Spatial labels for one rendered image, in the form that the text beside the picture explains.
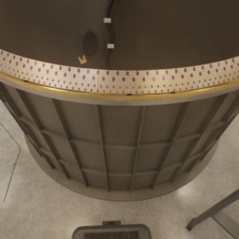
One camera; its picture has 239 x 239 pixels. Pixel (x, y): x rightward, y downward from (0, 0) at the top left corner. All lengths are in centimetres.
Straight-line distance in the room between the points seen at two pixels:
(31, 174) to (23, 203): 26
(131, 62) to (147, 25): 13
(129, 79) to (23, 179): 153
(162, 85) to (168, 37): 17
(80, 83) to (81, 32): 18
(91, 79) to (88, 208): 123
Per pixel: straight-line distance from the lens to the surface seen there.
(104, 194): 169
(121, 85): 68
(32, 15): 81
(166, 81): 71
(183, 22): 74
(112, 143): 100
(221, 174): 201
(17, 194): 192
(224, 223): 151
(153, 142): 102
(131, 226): 140
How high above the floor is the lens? 164
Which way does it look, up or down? 51 degrees down
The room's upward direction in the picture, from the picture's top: straight up
